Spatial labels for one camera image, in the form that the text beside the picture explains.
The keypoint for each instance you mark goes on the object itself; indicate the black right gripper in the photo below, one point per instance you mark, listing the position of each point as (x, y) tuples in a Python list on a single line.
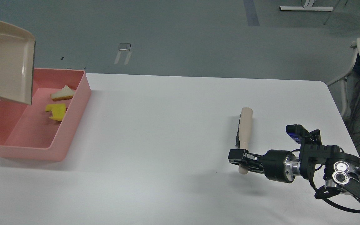
[(278, 165)]

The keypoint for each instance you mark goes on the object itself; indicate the beige hand brush black bristles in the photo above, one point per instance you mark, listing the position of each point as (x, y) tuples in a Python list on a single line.
[(244, 129)]

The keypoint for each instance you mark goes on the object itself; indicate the white bread slice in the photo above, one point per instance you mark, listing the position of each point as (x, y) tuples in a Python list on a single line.
[(66, 93)]

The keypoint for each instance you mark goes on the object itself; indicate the yellow sponge piece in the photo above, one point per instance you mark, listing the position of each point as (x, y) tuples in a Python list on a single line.
[(58, 111)]

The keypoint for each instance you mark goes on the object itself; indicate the beige plastic dustpan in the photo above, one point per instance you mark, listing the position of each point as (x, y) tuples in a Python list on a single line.
[(17, 48)]

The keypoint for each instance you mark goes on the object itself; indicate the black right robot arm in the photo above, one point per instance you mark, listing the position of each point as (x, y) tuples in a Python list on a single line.
[(329, 170)]

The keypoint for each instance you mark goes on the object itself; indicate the pink plastic bin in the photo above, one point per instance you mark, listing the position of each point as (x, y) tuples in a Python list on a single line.
[(26, 131)]

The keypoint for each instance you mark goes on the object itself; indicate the white table leg base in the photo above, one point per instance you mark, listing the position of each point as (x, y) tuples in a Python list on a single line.
[(308, 5)]

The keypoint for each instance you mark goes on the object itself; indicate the grey floor plate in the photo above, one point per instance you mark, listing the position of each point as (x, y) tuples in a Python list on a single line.
[(124, 47)]

